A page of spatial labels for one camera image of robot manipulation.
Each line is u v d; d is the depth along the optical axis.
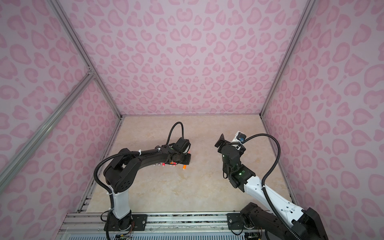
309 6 0.69
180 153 0.78
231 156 0.55
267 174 0.53
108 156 1.01
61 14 0.71
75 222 0.75
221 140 0.69
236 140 0.64
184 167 0.92
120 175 0.50
